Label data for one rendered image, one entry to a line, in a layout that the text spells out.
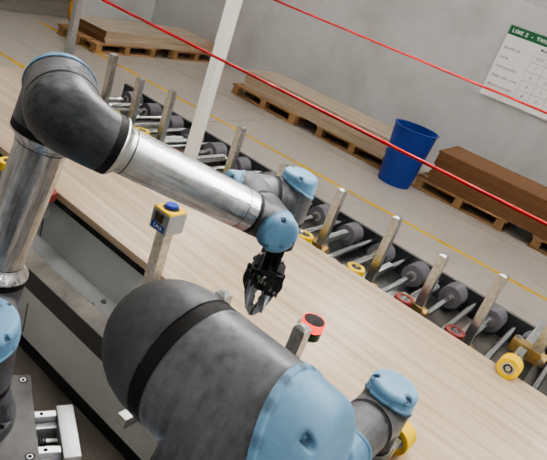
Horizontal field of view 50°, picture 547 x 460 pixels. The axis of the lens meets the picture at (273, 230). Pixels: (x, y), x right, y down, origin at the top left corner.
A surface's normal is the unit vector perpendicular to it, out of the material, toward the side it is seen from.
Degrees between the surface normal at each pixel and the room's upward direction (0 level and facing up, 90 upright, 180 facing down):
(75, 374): 90
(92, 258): 90
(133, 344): 64
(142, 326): 47
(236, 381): 33
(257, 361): 13
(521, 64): 90
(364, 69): 90
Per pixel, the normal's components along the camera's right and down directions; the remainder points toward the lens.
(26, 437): 0.32, -0.86
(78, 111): 0.28, -0.22
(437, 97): -0.55, 0.18
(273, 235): 0.33, 0.50
